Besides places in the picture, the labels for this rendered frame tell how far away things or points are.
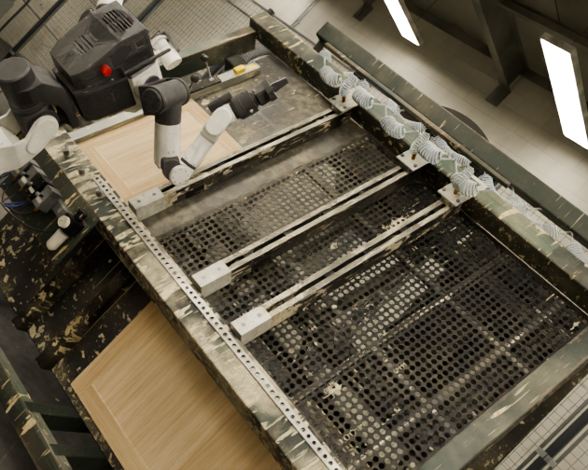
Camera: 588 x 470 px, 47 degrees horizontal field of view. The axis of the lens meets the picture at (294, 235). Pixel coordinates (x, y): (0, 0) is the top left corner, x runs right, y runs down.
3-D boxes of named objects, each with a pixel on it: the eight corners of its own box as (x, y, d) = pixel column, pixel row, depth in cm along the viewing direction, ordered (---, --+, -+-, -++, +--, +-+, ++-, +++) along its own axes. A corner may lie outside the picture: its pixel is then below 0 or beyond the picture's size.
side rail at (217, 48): (45, 118, 299) (39, 99, 291) (248, 44, 349) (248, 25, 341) (50, 126, 297) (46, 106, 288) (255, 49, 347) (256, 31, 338)
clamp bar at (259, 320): (227, 330, 229) (227, 288, 211) (462, 189, 283) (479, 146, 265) (244, 351, 225) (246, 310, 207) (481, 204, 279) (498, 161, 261)
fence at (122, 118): (69, 141, 283) (67, 133, 280) (254, 68, 326) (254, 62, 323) (75, 147, 281) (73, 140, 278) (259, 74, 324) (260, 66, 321)
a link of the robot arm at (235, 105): (248, 116, 239) (220, 131, 240) (251, 117, 250) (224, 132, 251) (232, 87, 238) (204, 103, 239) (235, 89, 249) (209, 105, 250)
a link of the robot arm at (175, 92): (164, 130, 227) (166, 89, 220) (144, 122, 230) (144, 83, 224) (186, 121, 236) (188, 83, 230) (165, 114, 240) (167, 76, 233)
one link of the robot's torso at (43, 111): (20, 120, 217) (53, 103, 221) (3, 98, 224) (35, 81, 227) (35, 147, 228) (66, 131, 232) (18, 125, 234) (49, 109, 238)
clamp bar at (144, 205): (126, 209, 261) (119, 163, 243) (356, 103, 315) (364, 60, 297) (140, 225, 256) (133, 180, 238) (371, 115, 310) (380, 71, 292)
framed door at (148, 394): (74, 384, 264) (70, 383, 262) (172, 283, 262) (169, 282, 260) (203, 587, 221) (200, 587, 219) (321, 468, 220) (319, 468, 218)
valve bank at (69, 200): (-27, 172, 263) (15, 127, 262) (0, 185, 275) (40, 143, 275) (29, 255, 239) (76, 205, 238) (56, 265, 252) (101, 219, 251)
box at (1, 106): (-33, 96, 269) (-1, 62, 268) (-10, 110, 279) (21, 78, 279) (-21, 112, 263) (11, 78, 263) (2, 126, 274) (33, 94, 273)
